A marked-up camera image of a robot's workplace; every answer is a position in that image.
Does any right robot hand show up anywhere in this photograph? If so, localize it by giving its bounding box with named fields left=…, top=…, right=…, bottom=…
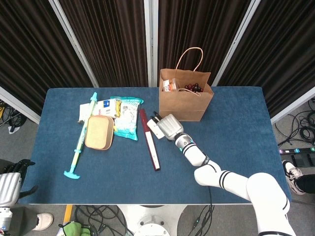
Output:
left=150, top=111, right=185, bottom=142

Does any green teal pump tube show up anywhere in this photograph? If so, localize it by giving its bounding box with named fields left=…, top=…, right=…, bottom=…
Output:
left=63, top=92, right=98, bottom=180

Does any blue fabric table cover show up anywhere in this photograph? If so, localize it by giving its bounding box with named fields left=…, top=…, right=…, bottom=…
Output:
left=18, top=86, right=292, bottom=205

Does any white blue carton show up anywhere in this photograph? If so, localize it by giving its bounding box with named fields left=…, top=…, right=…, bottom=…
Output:
left=94, top=99, right=117, bottom=118

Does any red grape bunch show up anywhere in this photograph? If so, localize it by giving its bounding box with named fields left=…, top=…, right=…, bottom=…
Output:
left=184, top=83, right=204, bottom=93

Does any dark grey trouser leg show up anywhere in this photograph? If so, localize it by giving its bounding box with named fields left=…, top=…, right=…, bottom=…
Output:
left=7, top=206, right=37, bottom=236

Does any plain white shoe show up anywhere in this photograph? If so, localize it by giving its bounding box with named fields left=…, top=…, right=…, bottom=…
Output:
left=31, top=212, right=54, bottom=231

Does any white paper packet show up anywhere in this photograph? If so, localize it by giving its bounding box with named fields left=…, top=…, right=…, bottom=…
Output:
left=78, top=103, right=92, bottom=124

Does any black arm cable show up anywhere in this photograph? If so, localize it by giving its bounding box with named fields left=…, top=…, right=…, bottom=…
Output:
left=190, top=186, right=215, bottom=236

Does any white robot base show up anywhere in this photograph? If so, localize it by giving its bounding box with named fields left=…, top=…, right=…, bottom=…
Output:
left=115, top=204, right=188, bottom=236

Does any teal snack packet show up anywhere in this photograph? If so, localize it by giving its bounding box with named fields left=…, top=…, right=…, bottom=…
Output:
left=110, top=95, right=145, bottom=141

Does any white black sneaker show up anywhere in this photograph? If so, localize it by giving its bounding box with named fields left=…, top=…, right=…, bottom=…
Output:
left=282, top=159, right=306, bottom=195

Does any black foot pedal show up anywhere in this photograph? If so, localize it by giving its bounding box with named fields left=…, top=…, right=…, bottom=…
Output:
left=290, top=153, right=315, bottom=168

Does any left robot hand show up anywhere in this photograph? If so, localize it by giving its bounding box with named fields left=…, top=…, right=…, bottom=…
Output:
left=0, top=159, right=39, bottom=207

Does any black floor cable bundle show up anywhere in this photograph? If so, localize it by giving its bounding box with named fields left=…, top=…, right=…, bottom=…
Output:
left=73, top=205, right=130, bottom=236
left=0, top=98, right=28, bottom=128
left=274, top=98, right=315, bottom=148

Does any green cloth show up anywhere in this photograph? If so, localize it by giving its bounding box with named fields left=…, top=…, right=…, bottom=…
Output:
left=58, top=221, right=92, bottom=236

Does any clear jar of rubber bands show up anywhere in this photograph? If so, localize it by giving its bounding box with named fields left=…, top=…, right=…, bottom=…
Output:
left=162, top=78, right=178, bottom=92

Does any tan plastic container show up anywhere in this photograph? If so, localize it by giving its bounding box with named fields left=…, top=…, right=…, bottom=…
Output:
left=84, top=115, right=115, bottom=151

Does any dark red long box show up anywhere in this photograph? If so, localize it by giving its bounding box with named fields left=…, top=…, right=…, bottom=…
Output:
left=139, top=109, right=161, bottom=172

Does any brown paper bag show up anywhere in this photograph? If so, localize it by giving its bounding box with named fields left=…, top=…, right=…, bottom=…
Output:
left=158, top=47, right=214, bottom=122

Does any white paper cup stack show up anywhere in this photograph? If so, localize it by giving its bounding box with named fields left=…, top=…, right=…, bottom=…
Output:
left=147, top=118, right=165, bottom=140

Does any dark pleated divider panel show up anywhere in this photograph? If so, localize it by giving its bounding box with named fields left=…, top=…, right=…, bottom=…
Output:
left=145, top=0, right=259, bottom=88
left=216, top=0, right=315, bottom=125
left=49, top=0, right=152, bottom=88
left=0, top=0, right=99, bottom=125

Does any black trouser leg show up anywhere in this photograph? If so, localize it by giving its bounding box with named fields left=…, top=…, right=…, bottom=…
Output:
left=296, top=174, right=315, bottom=194

